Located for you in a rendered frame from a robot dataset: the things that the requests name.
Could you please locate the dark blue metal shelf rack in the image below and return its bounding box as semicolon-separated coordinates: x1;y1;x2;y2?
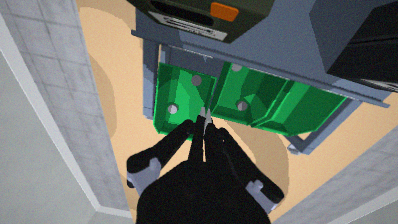
131;0;398;156

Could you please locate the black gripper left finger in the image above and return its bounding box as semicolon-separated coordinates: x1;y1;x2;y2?
126;107;206;199

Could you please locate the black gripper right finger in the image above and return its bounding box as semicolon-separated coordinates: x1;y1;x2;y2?
204;108;284;215

